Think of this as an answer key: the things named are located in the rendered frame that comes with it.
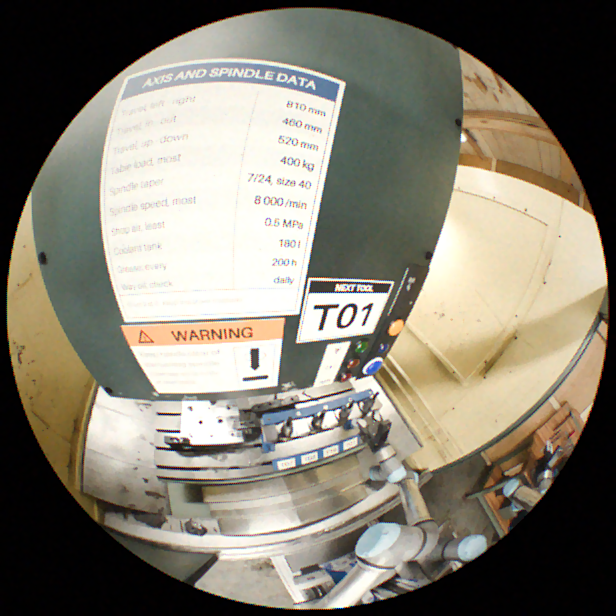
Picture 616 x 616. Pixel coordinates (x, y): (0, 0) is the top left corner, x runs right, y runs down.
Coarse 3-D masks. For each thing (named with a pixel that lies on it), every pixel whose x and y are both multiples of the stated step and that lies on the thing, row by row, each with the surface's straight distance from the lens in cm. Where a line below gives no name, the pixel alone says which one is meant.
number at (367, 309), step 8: (344, 304) 18; (352, 304) 19; (360, 304) 19; (368, 304) 20; (376, 304) 21; (344, 312) 19; (352, 312) 19; (360, 312) 20; (368, 312) 21; (376, 312) 22; (336, 320) 19; (344, 320) 19; (352, 320) 20; (360, 320) 21; (368, 320) 22; (336, 328) 20; (344, 328) 20; (352, 328) 21; (360, 328) 22; (368, 328) 23
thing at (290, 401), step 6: (294, 396) 104; (264, 402) 101; (270, 402) 101; (276, 402) 101; (282, 402) 103; (288, 402) 102; (294, 402) 102; (252, 408) 99; (258, 408) 102; (264, 408) 99; (270, 408) 99; (276, 408) 101; (258, 414) 103
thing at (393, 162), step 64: (320, 64) 18; (384, 64) 22; (448, 64) 35; (384, 128) 18; (448, 128) 26; (64, 192) 20; (384, 192) 17; (448, 192) 25; (64, 256) 21; (320, 256) 15; (384, 256) 18; (64, 320) 26; (192, 320) 16; (384, 320) 24; (128, 384) 28
